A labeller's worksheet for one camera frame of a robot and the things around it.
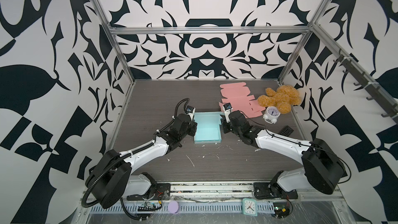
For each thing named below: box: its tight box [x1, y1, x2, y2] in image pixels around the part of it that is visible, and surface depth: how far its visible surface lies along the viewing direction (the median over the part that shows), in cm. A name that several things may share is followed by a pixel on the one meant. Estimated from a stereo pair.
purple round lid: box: [167, 200, 180, 215], surface depth 65 cm
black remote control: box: [279, 125, 294, 137], surface depth 94 cm
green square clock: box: [242, 198, 258, 217], surface depth 71 cm
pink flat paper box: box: [218, 81, 266, 119], surface depth 113 cm
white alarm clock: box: [262, 105, 281, 124], surface depth 101 cm
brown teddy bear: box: [257, 85, 302, 115], surface depth 101 cm
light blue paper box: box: [193, 111, 225, 145], surface depth 89 cm
